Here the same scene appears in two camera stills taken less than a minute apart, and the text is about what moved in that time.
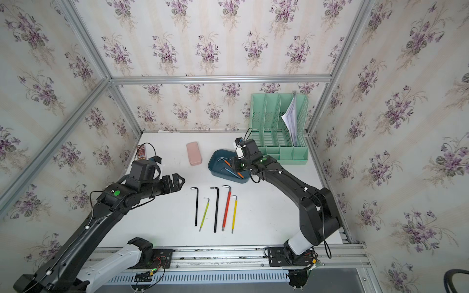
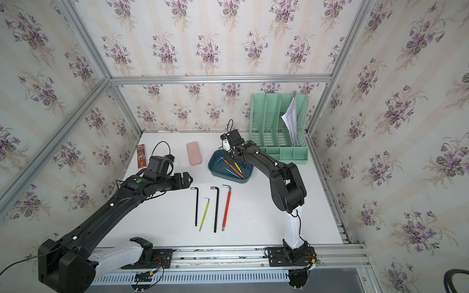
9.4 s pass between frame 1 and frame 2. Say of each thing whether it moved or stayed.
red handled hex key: stayed
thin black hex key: stayed
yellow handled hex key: moved
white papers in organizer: stayed
